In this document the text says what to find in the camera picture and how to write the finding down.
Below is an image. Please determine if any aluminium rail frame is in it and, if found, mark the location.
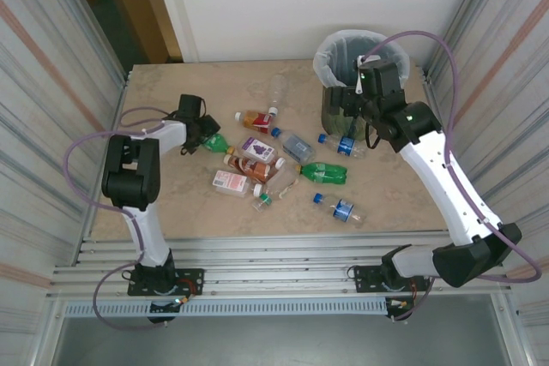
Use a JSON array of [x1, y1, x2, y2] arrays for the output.
[[46, 231, 514, 301]]

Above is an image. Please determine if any red label juice bottle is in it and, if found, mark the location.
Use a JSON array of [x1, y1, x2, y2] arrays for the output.
[[233, 109, 278, 134]]

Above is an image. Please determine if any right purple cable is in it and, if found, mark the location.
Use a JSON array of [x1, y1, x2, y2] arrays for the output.
[[362, 30, 544, 323]]

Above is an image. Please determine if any white plastic bin liner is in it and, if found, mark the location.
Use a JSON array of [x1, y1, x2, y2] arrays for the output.
[[312, 29, 412, 89]]

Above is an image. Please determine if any blue cap grey label bottle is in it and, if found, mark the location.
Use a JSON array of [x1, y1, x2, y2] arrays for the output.
[[270, 127, 317, 165]]

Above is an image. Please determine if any brown tea bottle white cap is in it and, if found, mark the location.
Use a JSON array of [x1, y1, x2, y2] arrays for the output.
[[222, 153, 287, 183]]

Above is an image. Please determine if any dark green waste bin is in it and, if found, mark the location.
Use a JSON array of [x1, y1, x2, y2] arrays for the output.
[[320, 84, 378, 138]]

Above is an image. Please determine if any clear crushed bottle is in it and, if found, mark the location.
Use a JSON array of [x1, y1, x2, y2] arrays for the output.
[[263, 164, 301, 200]]

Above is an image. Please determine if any white slotted cable duct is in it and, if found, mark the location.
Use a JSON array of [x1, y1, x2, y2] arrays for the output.
[[63, 299, 387, 318]]

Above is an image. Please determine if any pink white carton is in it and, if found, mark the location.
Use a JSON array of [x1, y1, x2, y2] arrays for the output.
[[212, 170, 263, 199]]

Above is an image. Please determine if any purple juice carton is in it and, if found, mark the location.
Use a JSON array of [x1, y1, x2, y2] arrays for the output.
[[237, 136, 276, 165]]

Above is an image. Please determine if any purple cable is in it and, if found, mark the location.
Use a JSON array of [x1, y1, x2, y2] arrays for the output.
[[362, 30, 544, 323], [63, 106, 185, 332]]

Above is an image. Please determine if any green soda bottle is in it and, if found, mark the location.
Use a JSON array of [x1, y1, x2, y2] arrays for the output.
[[201, 133, 236, 156], [295, 162, 348, 186]]

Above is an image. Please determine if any tall clear bottle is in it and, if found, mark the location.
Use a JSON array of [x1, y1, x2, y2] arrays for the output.
[[268, 74, 288, 117]]

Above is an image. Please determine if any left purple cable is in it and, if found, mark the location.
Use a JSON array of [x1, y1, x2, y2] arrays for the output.
[[63, 106, 185, 332]]

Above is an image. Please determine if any blue label water bottle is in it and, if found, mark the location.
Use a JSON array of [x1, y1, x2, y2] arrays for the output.
[[311, 192, 369, 225], [317, 133, 369, 158]]

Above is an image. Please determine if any small green cap bottle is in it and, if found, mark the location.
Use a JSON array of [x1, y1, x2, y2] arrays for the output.
[[250, 192, 274, 213]]

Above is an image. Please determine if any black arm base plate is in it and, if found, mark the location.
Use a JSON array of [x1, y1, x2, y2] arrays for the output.
[[349, 265, 434, 294], [127, 268, 205, 297]]

